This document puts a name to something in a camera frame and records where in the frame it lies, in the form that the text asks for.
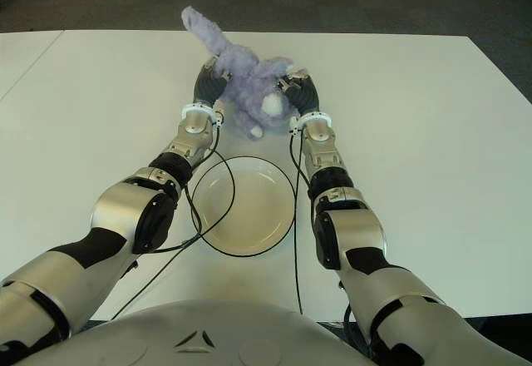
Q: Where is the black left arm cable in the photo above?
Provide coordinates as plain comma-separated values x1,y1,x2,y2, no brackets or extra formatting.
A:
110,122,237,321

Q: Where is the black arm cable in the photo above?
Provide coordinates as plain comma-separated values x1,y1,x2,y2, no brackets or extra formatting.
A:
110,122,237,321
288,132,304,315

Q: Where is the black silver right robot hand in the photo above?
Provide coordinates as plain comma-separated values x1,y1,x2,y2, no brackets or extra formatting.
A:
277,70,321,117

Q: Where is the purple plush rabbit doll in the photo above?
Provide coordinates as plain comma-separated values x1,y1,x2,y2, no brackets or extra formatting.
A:
180,5,311,139

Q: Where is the white plate with black rim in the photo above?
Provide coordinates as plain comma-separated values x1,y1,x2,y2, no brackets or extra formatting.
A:
190,156,298,258

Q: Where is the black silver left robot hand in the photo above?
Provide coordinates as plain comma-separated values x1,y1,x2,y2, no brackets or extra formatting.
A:
193,58,234,107

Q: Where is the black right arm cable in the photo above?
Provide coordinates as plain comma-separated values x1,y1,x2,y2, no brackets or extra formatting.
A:
288,132,304,315

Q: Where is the silver robot torso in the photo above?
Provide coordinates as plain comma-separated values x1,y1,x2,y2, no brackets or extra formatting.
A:
24,299,371,366

